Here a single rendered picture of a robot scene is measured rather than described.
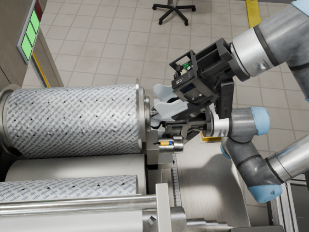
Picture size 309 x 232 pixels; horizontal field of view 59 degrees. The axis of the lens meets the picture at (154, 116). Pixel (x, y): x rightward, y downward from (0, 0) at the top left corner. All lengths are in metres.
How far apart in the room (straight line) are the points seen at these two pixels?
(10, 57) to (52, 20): 2.35
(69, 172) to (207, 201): 0.46
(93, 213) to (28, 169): 0.32
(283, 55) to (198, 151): 0.53
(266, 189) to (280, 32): 0.42
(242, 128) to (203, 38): 2.09
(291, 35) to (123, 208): 0.34
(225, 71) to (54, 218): 0.36
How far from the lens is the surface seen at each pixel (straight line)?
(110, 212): 0.27
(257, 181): 0.76
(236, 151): 0.79
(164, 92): 0.56
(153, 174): 0.70
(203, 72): 0.48
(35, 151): 0.59
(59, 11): 3.23
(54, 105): 0.53
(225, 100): 0.53
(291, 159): 0.75
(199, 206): 0.85
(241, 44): 0.47
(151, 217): 0.36
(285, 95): 2.45
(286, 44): 0.46
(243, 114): 0.72
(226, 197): 0.88
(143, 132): 0.52
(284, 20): 0.46
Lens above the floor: 1.71
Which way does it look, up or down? 55 degrees down
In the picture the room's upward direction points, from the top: straight up
